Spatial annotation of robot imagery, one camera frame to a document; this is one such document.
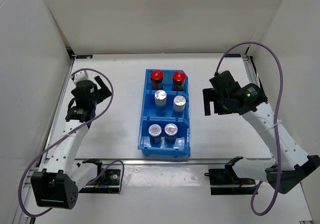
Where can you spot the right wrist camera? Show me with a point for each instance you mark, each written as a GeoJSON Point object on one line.
{"type": "Point", "coordinates": [224, 81]}

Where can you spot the far blue storage bin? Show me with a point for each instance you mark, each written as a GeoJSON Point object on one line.
{"type": "Point", "coordinates": [167, 82]}

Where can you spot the blue storage bin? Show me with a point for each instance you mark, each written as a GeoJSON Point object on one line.
{"type": "Point", "coordinates": [181, 147]}
{"type": "Point", "coordinates": [149, 106]}
{"type": "Point", "coordinates": [167, 82]}

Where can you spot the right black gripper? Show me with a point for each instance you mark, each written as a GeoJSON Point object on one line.
{"type": "Point", "coordinates": [209, 95]}

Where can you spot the near blue storage bin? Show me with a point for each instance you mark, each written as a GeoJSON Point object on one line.
{"type": "Point", "coordinates": [181, 147]}

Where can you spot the middle blue storage bin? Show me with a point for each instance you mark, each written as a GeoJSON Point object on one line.
{"type": "Point", "coordinates": [149, 106]}

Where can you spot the blue corner label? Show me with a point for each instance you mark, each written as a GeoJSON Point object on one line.
{"type": "Point", "coordinates": [233, 55]}
{"type": "Point", "coordinates": [84, 57]}

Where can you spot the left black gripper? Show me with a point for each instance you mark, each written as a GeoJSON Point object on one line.
{"type": "Point", "coordinates": [103, 89]}

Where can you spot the left blue corner label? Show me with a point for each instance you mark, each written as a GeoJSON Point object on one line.
{"type": "Point", "coordinates": [84, 57]}

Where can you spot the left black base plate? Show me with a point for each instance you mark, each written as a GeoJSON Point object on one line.
{"type": "Point", "coordinates": [110, 182]}

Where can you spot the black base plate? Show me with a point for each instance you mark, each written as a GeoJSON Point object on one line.
{"type": "Point", "coordinates": [220, 185]}
{"type": "Point", "coordinates": [110, 182]}

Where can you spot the right blue corner label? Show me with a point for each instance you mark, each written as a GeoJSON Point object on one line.
{"type": "Point", "coordinates": [233, 55]}

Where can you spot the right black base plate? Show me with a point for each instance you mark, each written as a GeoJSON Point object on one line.
{"type": "Point", "coordinates": [220, 185]}

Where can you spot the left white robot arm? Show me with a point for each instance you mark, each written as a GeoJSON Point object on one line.
{"type": "Point", "coordinates": [58, 183]}

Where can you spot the red-lid sauce jar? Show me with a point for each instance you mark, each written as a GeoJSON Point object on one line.
{"type": "Point", "coordinates": [178, 81]}
{"type": "Point", "coordinates": [156, 77]}

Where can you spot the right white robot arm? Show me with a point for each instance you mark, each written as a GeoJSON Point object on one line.
{"type": "Point", "coordinates": [290, 163]}

